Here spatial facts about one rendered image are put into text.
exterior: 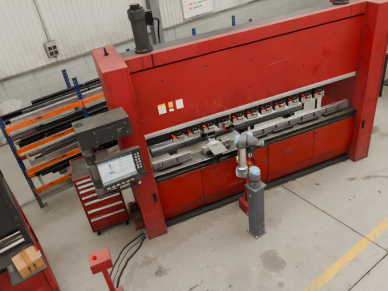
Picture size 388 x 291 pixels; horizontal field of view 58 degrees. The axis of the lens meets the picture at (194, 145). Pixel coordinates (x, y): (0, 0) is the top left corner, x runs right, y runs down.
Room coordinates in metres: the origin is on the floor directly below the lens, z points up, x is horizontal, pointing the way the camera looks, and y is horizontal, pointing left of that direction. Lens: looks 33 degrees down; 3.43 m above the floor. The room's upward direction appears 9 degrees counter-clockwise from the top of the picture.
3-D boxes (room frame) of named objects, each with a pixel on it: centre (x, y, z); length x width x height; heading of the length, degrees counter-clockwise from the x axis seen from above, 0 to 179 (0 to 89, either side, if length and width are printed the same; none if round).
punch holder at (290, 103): (4.08, -1.36, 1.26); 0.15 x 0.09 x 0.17; 107
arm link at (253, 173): (3.06, -0.62, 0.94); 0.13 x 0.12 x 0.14; 67
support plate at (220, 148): (3.60, -0.28, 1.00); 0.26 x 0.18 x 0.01; 17
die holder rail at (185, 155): (3.58, 0.29, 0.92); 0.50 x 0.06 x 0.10; 107
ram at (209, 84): (3.93, -0.86, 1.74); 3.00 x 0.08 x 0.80; 107
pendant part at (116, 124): (2.94, 0.84, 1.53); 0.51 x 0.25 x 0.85; 112
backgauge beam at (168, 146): (4.15, -0.53, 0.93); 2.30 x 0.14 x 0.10; 107
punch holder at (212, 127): (3.73, -0.21, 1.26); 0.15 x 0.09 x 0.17; 107
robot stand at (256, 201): (3.06, -0.63, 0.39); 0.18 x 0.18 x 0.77; 31
